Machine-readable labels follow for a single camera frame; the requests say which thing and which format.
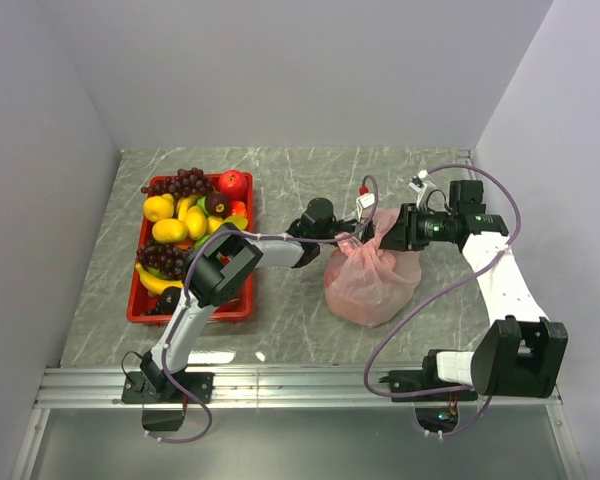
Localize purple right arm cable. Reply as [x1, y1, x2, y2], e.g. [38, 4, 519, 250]
[363, 164, 524, 439]

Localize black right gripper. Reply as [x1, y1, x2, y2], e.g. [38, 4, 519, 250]
[376, 203, 455, 252]

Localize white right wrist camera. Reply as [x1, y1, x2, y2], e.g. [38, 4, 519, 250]
[409, 170, 430, 204]

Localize aluminium mounting rail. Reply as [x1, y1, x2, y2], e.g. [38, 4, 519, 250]
[33, 363, 564, 411]

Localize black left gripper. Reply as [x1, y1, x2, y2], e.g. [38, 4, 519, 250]
[317, 219, 394, 271]

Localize dark purple fake grapes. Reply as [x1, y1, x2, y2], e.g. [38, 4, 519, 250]
[136, 241, 189, 280]

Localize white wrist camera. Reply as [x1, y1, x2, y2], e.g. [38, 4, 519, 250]
[409, 170, 430, 204]
[356, 193, 376, 222]

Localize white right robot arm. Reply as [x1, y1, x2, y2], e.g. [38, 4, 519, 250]
[381, 180, 568, 400]

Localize red fake grapes bunch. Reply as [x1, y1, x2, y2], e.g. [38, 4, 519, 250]
[140, 168, 214, 200]

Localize yellow fake banana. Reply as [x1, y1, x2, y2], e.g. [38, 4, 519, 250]
[135, 263, 183, 295]

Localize red plastic tray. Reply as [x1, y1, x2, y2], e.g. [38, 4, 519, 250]
[126, 172, 255, 326]

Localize yellow fake lemon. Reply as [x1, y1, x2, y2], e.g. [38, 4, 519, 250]
[143, 194, 175, 223]
[151, 218, 188, 244]

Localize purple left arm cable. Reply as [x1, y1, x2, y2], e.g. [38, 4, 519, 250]
[157, 174, 380, 445]

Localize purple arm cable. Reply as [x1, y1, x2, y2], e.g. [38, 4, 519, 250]
[363, 164, 524, 439]
[157, 174, 380, 445]

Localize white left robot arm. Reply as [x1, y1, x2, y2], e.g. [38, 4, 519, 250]
[121, 198, 377, 404]

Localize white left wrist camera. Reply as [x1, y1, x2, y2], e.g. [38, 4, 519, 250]
[356, 193, 376, 222]

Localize yellow fake star fruit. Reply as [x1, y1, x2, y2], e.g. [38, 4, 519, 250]
[176, 196, 207, 240]

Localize red fake apple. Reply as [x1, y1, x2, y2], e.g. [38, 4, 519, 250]
[218, 169, 248, 200]

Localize dark fake passion fruit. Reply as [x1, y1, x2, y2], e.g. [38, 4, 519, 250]
[154, 287, 182, 315]

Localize pink plastic bag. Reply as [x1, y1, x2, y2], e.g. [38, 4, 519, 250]
[324, 208, 421, 328]

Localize dark purple fake mangosteen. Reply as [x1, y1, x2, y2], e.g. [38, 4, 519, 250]
[204, 192, 231, 218]

